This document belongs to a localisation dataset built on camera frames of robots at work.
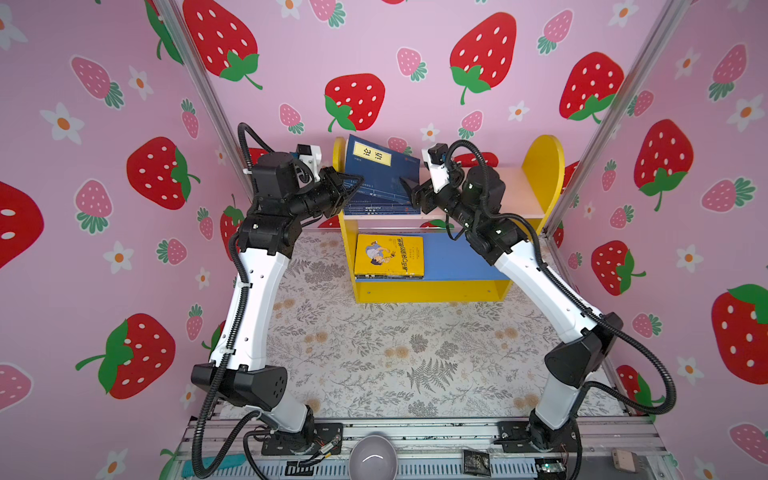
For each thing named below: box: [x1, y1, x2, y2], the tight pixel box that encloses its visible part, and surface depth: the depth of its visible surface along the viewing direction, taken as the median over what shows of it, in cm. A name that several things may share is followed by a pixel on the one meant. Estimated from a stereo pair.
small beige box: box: [611, 447, 639, 473], surface depth 71 cm
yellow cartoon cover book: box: [354, 234, 425, 280], surface depth 92 cm
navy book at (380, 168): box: [346, 134, 421, 199], surface depth 66 cm
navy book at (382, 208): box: [344, 202, 421, 215], surface depth 69 cm
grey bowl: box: [349, 435, 399, 480], surface depth 70 cm
